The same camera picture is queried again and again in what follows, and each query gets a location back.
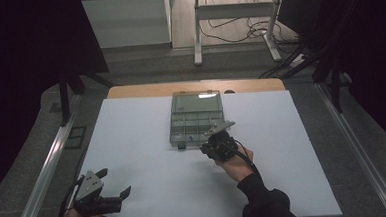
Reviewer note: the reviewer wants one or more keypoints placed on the black curtain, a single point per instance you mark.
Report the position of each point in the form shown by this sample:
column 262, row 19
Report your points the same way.
column 28, row 63
column 361, row 46

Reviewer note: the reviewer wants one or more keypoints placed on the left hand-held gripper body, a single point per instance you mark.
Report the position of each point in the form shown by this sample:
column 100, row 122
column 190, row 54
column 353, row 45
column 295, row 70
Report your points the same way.
column 92, row 194

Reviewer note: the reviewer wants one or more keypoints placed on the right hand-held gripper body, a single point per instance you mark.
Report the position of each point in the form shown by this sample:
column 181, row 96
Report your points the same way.
column 223, row 145

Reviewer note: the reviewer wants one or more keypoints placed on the white power strip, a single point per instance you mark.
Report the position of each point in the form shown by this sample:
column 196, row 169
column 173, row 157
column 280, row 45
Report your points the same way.
column 298, row 60

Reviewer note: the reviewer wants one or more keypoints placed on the white metal desk frame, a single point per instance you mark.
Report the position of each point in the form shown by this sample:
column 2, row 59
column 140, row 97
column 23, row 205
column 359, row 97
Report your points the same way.
column 234, row 11

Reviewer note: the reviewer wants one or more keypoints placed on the white cabinet panel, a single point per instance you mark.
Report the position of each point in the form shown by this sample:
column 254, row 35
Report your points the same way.
column 126, row 22

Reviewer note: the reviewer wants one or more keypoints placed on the person's right hand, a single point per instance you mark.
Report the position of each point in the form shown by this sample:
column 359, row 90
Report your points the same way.
column 239, row 167

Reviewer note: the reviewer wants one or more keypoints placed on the clear grey plastic compartment box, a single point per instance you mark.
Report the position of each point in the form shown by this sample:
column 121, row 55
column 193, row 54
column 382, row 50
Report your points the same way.
column 195, row 118

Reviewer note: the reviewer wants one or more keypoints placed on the black metal stand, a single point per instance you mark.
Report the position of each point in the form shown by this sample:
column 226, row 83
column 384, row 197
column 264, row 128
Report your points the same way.
column 65, row 98
column 336, row 84

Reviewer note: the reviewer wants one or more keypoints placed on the white table cover sheet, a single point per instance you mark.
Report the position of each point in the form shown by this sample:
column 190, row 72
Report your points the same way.
column 144, row 177

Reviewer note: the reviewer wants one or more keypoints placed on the aluminium rail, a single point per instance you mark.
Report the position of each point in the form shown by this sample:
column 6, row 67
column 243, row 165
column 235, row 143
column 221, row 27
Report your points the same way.
column 46, row 176
column 356, row 146

